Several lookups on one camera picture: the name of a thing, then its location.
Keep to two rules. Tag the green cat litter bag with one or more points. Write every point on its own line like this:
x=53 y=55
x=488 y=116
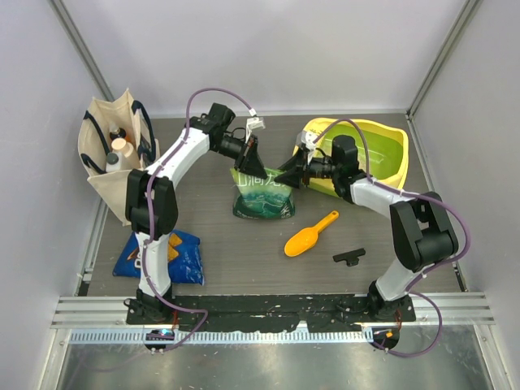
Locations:
x=258 y=198

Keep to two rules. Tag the grey capped bottle in tote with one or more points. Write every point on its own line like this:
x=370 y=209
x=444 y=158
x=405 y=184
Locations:
x=115 y=162

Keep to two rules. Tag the beige canvas tote bag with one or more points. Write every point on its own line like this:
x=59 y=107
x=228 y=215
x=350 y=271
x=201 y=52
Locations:
x=94 y=144

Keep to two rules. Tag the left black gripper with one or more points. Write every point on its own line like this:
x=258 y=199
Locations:
x=248 y=161

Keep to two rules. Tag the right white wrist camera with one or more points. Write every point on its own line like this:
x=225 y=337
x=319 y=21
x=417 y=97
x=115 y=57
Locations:
x=306 y=141

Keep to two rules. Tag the blue Doritos chip bag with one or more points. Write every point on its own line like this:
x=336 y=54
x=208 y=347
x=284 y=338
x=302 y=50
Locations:
x=183 y=256

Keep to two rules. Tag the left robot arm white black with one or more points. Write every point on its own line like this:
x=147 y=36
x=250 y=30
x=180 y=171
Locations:
x=151 y=205

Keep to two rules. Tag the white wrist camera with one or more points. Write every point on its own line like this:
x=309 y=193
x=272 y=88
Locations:
x=306 y=141
x=253 y=123

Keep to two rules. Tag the black bag clip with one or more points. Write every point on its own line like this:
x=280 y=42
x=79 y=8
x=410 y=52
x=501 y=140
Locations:
x=350 y=258

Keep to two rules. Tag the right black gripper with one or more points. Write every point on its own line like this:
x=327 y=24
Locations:
x=296 y=169

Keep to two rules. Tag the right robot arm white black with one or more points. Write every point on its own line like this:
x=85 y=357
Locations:
x=422 y=233

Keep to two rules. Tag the white bottle in tote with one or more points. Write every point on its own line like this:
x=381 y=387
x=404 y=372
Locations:
x=120 y=145

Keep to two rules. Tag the yellow plastic scoop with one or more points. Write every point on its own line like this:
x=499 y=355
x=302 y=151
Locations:
x=307 y=237

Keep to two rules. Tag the aluminium rail frame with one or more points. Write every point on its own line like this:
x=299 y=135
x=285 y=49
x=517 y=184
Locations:
x=102 y=320

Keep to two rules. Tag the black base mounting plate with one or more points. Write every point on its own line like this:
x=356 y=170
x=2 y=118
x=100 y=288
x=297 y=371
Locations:
x=268 y=313

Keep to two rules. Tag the yellow green litter box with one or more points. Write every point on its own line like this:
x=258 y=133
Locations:
x=387 y=148

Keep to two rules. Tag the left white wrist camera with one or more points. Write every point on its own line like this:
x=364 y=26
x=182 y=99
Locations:
x=253 y=123

